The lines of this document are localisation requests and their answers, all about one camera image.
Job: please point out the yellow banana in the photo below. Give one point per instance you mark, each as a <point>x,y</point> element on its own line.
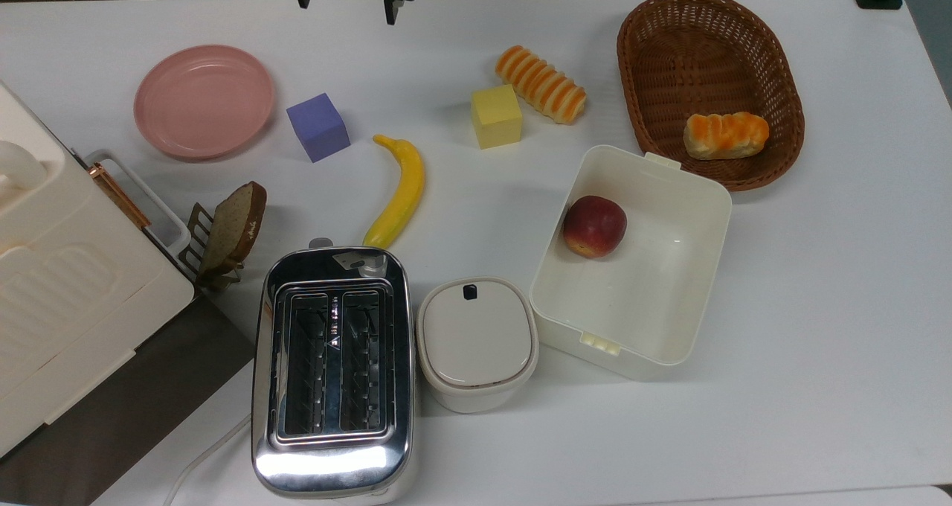
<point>405,186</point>

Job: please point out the chrome and cream toaster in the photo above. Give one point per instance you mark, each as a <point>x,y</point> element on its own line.
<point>335,469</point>

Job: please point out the purple foam cube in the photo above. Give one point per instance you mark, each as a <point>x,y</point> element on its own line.
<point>318,128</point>

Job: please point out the long orange striped bread roll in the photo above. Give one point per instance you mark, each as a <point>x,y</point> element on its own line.
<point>541,85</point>

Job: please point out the pink plate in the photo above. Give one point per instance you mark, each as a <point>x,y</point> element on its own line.
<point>204,100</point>

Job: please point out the copper strip on bread box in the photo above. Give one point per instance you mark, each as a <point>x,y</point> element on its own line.
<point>119,196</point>

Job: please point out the brown bread slice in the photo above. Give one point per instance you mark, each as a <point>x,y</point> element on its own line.
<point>234,227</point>

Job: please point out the white rectangular plastic container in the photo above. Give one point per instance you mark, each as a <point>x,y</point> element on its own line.
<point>647,298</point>

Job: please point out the red apple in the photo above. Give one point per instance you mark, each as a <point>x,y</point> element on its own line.
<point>593,227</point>

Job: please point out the yellow foam cube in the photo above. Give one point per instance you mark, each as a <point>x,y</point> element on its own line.
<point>496,117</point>

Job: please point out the small white lidded bin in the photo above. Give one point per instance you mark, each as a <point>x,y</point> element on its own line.
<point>476,342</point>

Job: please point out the short orange striped bun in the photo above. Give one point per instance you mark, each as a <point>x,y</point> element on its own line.
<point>725,135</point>

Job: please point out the brown wicker basket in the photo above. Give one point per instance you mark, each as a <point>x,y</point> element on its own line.
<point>692,59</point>

